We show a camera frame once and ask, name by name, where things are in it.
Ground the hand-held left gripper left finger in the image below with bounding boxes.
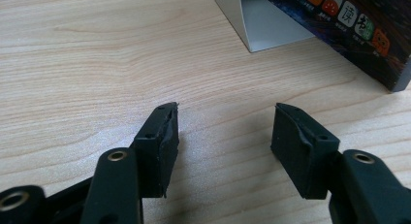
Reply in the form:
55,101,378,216
130,101,181,200

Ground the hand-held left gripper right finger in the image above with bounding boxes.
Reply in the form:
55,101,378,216
269,102,341,201

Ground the expandable grey metal book rack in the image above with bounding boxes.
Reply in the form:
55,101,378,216
207,0,316,54

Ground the red illustrated magazine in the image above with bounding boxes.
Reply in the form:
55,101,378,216
256,0,411,93

